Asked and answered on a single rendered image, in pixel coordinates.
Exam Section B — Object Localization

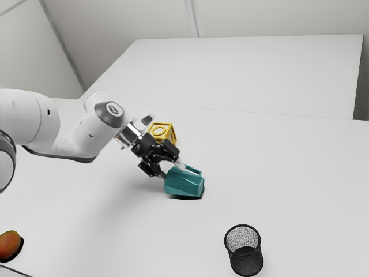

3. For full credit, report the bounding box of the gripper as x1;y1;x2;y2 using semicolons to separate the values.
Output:
130;134;187;181

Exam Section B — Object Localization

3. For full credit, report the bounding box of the teal faceted mug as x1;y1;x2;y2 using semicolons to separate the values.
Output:
164;164;205;200

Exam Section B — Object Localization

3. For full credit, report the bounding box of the black mesh pen holder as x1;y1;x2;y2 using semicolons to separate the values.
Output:
224;224;264;276

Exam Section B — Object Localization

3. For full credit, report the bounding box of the red orange fruit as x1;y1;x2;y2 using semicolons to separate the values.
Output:
0;230;22;260

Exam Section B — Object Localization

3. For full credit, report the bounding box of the yellow frame cube block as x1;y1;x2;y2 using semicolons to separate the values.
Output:
146;122;178;147

